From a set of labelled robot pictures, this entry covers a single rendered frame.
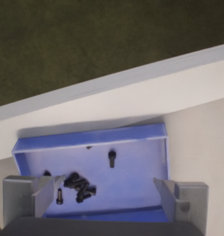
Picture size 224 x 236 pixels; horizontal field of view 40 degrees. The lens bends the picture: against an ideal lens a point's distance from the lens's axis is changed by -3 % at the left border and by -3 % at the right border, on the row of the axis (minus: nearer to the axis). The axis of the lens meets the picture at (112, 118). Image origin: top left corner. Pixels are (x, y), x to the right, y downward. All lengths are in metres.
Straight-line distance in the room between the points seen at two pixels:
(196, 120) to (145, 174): 0.07
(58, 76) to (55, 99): 0.97
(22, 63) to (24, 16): 0.19
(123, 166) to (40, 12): 0.96
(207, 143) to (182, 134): 0.02
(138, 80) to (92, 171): 0.09
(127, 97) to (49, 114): 0.07
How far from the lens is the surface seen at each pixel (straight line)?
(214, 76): 0.26
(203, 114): 0.27
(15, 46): 1.25
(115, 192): 0.30
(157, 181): 0.16
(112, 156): 0.27
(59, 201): 0.31
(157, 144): 0.27
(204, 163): 0.30
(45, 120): 0.27
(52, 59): 1.23
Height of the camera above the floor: 1.15
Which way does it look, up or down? 62 degrees down
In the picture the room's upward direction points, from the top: 176 degrees counter-clockwise
